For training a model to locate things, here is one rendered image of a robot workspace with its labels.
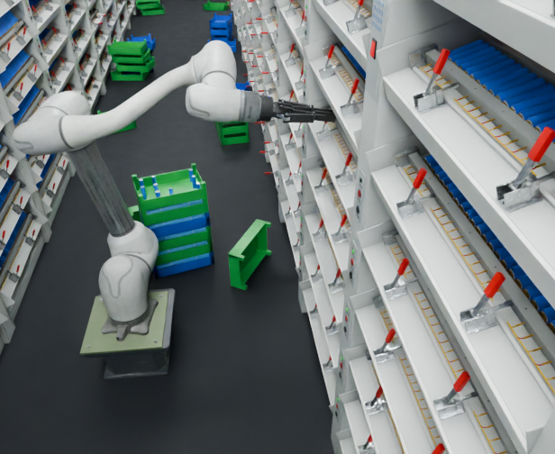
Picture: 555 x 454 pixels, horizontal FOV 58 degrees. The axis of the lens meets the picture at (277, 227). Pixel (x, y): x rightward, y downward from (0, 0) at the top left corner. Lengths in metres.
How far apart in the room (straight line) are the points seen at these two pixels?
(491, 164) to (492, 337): 0.23
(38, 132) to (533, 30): 1.39
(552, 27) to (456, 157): 0.23
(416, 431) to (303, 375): 1.04
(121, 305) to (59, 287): 0.77
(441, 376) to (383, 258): 0.31
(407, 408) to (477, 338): 0.42
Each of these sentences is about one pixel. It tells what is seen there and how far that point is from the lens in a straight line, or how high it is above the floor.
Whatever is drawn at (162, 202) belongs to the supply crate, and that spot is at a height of 0.43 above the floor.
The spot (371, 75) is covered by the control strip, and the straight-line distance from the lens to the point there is 1.01.
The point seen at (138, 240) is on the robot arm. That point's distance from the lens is 2.00.
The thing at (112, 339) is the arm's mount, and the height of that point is 0.21.
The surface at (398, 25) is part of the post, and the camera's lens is 0.94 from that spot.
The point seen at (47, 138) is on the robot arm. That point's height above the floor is 0.99.
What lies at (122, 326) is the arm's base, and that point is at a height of 0.25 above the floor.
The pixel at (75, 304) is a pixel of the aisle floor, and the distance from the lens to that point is 2.52.
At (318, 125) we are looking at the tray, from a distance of 1.68.
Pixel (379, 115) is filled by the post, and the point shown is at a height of 1.26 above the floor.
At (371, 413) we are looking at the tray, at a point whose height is 0.55.
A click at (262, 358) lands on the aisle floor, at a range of 2.12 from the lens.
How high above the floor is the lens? 1.65
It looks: 36 degrees down
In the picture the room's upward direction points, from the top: 1 degrees counter-clockwise
